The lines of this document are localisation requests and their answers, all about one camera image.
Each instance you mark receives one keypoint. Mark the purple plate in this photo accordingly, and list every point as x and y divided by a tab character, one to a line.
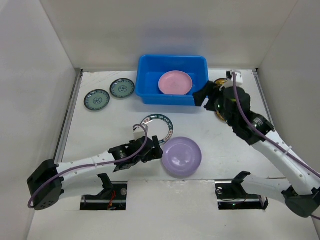
181	157

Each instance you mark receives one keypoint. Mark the pink plate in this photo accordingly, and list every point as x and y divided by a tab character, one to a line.
175	83

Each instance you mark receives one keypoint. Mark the white plate dark lettered rim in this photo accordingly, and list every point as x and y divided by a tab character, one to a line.
159	125

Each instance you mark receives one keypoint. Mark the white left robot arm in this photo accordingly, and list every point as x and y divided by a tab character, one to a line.
51	181

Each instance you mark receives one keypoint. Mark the teal patterned plate near bin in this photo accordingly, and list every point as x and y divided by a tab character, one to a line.
122	88

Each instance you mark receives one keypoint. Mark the yellow patterned plate lower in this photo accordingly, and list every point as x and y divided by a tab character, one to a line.
221	117

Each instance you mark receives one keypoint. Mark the yellow patterned plate upper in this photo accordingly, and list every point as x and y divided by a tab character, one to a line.
221	81

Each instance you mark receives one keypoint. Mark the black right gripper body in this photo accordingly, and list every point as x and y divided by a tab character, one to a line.
211	96

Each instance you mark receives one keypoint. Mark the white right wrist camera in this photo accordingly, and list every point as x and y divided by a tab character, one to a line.
233	77

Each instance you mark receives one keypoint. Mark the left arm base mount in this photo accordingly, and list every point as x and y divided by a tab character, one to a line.
112	197

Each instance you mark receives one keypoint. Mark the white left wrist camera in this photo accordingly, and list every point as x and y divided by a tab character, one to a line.
138	132

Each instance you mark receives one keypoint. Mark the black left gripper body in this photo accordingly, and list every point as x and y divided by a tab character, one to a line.
149	156

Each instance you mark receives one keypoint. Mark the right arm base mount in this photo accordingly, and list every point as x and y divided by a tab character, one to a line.
232	196

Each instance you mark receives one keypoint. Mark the teal patterned plate far left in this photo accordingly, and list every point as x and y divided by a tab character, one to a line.
96	100

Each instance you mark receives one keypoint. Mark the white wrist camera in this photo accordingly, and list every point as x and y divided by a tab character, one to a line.
138	132
233	77

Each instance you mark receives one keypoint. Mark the yellow patterned plate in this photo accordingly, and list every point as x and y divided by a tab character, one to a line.
221	81
221	117

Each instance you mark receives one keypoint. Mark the blue plastic bin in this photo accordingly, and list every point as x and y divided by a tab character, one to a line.
152	67

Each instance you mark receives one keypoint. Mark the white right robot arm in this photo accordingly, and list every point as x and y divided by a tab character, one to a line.
299	190

